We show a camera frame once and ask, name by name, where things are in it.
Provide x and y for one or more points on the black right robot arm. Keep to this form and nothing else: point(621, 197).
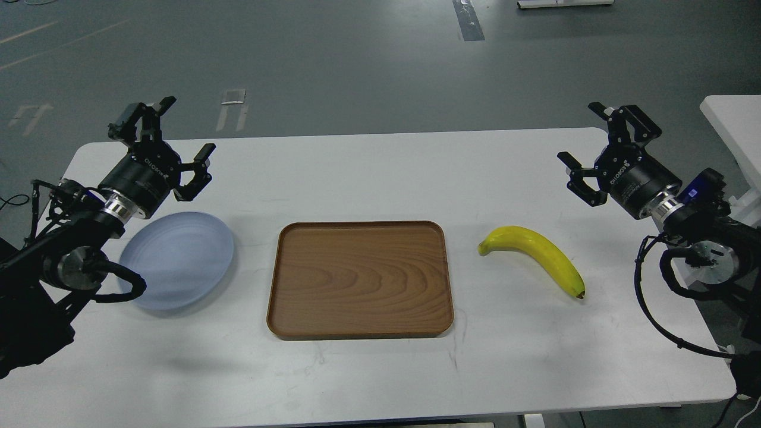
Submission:
point(706, 251)

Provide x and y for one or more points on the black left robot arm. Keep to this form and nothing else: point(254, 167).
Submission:
point(62, 267)

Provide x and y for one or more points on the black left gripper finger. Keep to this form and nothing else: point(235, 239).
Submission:
point(140, 124)
point(201, 177)

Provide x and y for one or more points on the brown wooden tray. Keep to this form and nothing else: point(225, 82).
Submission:
point(360, 280)

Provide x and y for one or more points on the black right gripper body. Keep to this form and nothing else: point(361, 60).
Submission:
point(634, 178)

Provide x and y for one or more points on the yellow banana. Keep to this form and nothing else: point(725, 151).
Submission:
point(544, 252)

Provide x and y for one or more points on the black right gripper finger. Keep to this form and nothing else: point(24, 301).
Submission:
point(628, 127)
point(576, 180)

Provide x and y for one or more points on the light blue plate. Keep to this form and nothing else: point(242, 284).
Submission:
point(182, 258)

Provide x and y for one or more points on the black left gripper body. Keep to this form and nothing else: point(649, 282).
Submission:
point(144, 176)

